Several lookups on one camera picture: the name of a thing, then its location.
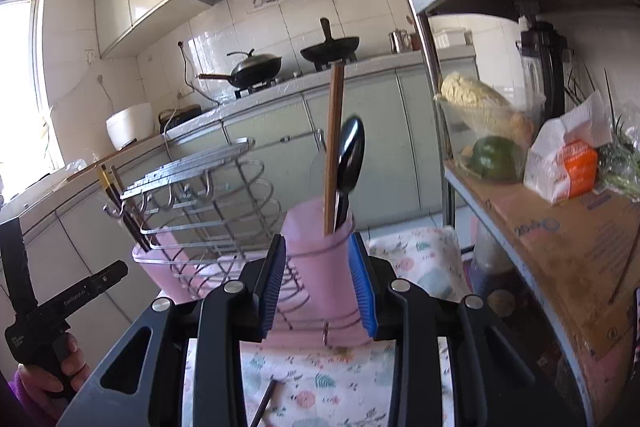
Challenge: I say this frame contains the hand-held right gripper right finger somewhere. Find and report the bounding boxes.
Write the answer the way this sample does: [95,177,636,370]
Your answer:
[348,232,583,427]

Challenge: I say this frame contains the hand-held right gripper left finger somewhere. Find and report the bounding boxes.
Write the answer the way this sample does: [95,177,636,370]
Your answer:
[57,234,288,427]

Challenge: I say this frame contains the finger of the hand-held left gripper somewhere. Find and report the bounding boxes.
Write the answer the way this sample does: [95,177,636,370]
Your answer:
[35,259,129,324]
[0,217,39,323]

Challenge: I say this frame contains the pink utensil cup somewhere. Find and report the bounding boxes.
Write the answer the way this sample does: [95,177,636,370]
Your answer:
[279,201,375,349]

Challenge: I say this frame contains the black spoon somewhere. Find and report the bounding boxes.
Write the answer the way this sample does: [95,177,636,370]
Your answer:
[332,116,367,230]

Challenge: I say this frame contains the metal wire rack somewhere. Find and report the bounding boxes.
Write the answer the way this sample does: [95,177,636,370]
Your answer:
[102,137,373,348]

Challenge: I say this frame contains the brown wooden chopstick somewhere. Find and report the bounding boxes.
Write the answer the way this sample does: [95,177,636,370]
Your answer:
[323,62,347,235]

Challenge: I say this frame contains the person's left forearm purple sleeve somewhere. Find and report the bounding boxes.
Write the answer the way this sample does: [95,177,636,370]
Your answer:
[0,367,62,427]

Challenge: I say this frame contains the person's left hand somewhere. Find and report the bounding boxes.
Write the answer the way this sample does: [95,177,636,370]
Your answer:
[17,331,94,409]

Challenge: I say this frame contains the floral printed cloth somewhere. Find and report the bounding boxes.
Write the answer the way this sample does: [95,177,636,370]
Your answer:
[182,227,473,427]

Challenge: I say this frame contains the translucent plastic jar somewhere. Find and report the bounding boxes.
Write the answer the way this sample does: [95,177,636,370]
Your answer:
[472,217,516,280]

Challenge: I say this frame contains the white rice cooker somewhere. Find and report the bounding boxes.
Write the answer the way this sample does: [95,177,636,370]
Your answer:
[106,103,155,152]

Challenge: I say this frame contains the green bell pepper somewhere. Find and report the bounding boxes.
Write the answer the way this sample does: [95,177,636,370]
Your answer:
[460,136,526,182]

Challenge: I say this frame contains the window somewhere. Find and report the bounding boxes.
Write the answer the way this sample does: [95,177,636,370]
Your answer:
[0,0,48,198]

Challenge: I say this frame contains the clear plastic bag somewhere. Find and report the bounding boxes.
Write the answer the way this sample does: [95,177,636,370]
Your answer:
[434,94,546,180]

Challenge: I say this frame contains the gas stove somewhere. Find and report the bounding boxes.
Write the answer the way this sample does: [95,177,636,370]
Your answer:
[234,57,361,100]

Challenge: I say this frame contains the cardboard shelf liner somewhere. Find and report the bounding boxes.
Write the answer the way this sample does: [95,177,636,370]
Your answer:
[465,172,640,358]

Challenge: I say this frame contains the black wok with lid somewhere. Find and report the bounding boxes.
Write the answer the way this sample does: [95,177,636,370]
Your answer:
[197,49,283,90]

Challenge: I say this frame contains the white plastic bag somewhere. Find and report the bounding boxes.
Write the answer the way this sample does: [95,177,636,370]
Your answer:
[523,89,613,205]

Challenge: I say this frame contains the black frying pan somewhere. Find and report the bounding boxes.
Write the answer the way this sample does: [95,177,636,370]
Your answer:
[300,18,361,64]

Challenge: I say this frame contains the orange packet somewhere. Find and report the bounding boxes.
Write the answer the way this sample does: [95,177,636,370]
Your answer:
[560,139,599,200]

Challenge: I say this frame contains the metal kettle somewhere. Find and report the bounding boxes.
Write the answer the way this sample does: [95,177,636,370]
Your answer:
[389,28,413,54]

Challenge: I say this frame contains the metal shelf unit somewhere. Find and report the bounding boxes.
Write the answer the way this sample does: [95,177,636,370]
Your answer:
[365,0,640,427]

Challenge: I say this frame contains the white plastic box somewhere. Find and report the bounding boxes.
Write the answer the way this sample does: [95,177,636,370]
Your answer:
[432,28,475,49]

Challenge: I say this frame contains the green onions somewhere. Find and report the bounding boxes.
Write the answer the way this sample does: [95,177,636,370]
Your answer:
[597,67,640,202]

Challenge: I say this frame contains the black blender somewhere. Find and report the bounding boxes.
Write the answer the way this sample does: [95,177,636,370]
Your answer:
[517,21,571,122]

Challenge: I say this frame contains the black power cable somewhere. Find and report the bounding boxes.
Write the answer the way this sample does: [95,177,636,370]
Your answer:
[177,41,223,108]

